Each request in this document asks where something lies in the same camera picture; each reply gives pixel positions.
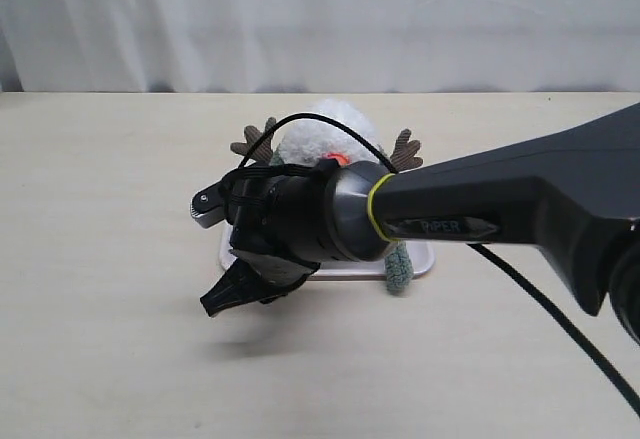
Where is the white plush snowman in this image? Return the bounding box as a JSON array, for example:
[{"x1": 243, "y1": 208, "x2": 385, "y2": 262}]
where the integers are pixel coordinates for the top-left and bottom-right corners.
[{"x1": 250, "y1": 98, "x2": 423, "y2": 171}]

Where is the teal fleece scarf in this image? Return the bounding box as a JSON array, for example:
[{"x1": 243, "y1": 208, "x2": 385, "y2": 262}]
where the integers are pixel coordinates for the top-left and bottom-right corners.
[{"x1": 271, "y1": 137, "x2": 414, "y2": 295}]

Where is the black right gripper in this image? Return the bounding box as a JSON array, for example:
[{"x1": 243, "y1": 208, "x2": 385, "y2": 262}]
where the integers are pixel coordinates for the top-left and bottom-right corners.
[{"x1": 200, "y1": 175, "x2": 330, "y2": 317}]

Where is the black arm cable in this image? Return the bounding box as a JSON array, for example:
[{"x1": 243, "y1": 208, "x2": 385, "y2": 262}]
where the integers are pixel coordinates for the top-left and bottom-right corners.
[{"x1": 217, "y1": 113, "x2": 640, "y2": 415}]

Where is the white plastic tray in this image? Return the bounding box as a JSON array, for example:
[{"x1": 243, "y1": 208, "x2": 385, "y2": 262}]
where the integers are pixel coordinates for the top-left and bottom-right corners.
[{"x1": 219, "y1": 224, "x2": 436, "y2": 281}]

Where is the white backdrop curtain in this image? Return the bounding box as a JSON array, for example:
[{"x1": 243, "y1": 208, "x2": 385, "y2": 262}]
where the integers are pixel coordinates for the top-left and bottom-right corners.
[{"x1": 1, "y1": 0, "x2": 639, "y2": 93}]

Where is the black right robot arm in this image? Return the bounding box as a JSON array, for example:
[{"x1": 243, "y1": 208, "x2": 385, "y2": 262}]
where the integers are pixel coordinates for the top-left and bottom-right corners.
[{"x1": 191, "y1": 105, "x2": 639, "y2": 337}]

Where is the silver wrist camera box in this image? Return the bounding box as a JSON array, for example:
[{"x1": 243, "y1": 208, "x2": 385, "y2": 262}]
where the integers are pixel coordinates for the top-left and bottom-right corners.
[{"x1": 190, "y1": 183, "x2": 226, "y2": 229}]

